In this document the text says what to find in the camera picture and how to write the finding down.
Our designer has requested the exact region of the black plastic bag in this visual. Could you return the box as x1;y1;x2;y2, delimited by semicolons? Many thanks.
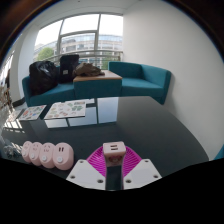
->
28;60;61;97

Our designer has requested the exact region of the metal balcony railing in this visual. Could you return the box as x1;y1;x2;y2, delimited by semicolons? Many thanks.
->
33;49;124;65

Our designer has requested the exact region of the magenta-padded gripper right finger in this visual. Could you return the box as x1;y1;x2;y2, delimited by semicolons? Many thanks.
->
116;147;163;191

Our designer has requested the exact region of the pink charger block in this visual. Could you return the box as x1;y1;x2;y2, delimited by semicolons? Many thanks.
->
102;141;127;168

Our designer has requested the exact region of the brown jacket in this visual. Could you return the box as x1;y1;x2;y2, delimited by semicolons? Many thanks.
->
72;62;106;78

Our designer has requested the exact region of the black backpack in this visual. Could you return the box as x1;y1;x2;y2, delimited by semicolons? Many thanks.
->
58;54;81;85

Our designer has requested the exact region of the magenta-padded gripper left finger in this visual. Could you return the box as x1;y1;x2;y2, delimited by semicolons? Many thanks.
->
65;147;113;192

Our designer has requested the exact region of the teal side table wooden top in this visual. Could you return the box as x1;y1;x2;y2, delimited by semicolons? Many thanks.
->
72;69;124;100

